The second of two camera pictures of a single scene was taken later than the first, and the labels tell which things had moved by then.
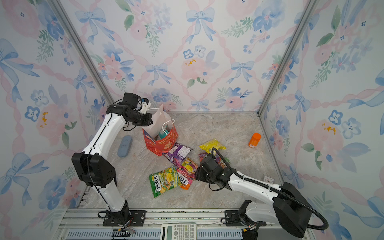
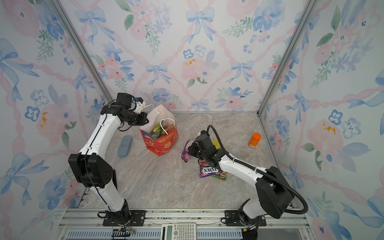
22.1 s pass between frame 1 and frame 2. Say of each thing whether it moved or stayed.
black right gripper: moved
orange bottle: stayed
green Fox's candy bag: moved
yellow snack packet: stayed
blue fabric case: stayed
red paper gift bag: stayed
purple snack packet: moved
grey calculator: stayed
